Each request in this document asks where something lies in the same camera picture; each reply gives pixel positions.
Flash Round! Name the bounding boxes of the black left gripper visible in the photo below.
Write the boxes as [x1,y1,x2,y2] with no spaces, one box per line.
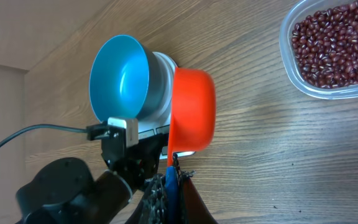
[101,133,168,190]

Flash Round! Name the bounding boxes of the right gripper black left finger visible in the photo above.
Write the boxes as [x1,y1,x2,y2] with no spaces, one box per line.
[132,174,168,224]

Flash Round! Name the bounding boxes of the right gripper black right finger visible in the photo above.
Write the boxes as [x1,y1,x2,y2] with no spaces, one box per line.
[178,171,218,224]

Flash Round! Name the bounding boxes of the red scoop with blue handle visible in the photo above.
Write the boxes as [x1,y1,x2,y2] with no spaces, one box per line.
[165,67,217,224]

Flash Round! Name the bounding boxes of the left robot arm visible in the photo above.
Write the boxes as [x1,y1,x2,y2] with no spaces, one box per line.
[16,131,168,223]

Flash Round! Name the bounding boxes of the white digital kitchen scale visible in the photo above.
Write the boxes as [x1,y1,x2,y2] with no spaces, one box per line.
[137,51,196,157]

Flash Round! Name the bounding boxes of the blue bowl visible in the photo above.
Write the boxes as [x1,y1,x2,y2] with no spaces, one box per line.
[89,35,156,121]

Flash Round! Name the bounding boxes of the clear plastic container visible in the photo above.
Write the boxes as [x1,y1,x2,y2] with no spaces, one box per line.
[279,0,358,100]

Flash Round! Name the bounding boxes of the red beans in container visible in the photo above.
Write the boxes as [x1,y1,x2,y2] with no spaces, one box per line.
[291,0,358,88]

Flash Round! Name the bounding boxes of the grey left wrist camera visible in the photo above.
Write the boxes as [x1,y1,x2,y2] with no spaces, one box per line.
[108,117,139,147]

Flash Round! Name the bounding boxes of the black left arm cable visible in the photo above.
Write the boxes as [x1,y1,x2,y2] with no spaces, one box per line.
[0,121,109,166]

